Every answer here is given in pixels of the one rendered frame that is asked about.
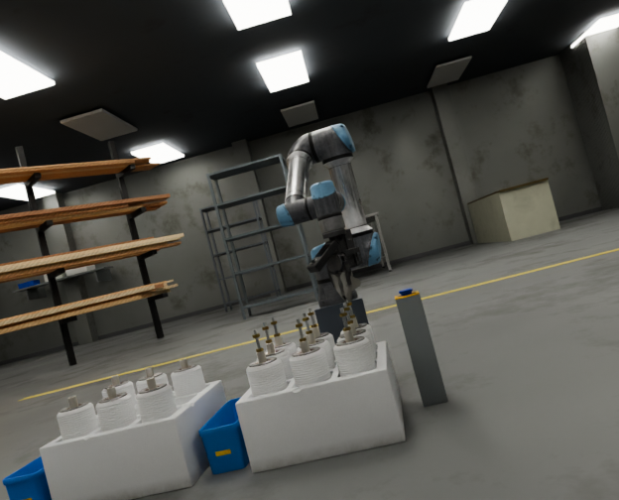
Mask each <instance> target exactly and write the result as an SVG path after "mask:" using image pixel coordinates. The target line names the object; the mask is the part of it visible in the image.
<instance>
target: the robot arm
mask: <svg viewBox="0 0 619 500"><path fill-rule="evenodd" d="M354 152H355V147H354V143H353V141H352V138H351V136H350V134H349V132H348V130H347V128H346V127H345V125H344V124H341V123H340V124H336V125H330V126H329V127H326V128H323V129H320V130H316V131H313V132H310V133H307V134H304V135H303V136H302V137H301V138H299V139H298V140H297V141H296V142H295V143H294V145H293V146H292V148H291V149H290V151H289V153H288V156H287V167H288V169H289V170H288V180H287V189H286V199H285V204H282V205H279V206H278V207H277V209H276V213H277V218H278V220H279V222H280V224H281V225H282V226H283V227H288V226H292V225H293V226H295V225H296V224H300V223H303V222H307V221H310V220H314V219H317V220H318V224H319V227H320V231H321V233H322V234H324V235H322V236H323V239H327V238H329V241H328V242H325V243H323V244H321V245H318V246H316V247H314V248H312V249H311V251H310V254H311V258H312V260H311V262H310V263H309V264H308V266H307V269H308V270H309V271H310V272H311V273H315V274H316V278H317V282H318V286H319V288H318V304H319V307H320V308H322V307H328V306H333V305H337V304H341V303H344V302H346V299H348V301H349V302H351V300H354V299H356V298H358V296H357V292H356V291H355V289H356V288H358V287H359V286H360V284H361V282H360V280H359V279H357V278H354V277H353V274H352V272H351V271H352V270H356V269H360V268H364V267H368V266H369V267H370V266H371V265H375V264H378V263H379V262H380V261H381V244H380V238H379V234H378V232H373V228H372V227H370V226H369V225H367V222H366V218H365V214H364V211H363V207H362V203H361V200H360V196H359V192H358V188H357V185H356V181H355V177H354V175H353V171H352V167H351V161H352V159H353V155H352V153H354ZM320 162H322V163H323V166H324V167H326V168H328V170H329V173H330V177H331V181H324V182H320V183H317V184H314V185H312V186H311V187H310V193H311V196H309V197H308V189H309V173H310V168H311V166H312V165H313V164H316V163H320Z"/></svg>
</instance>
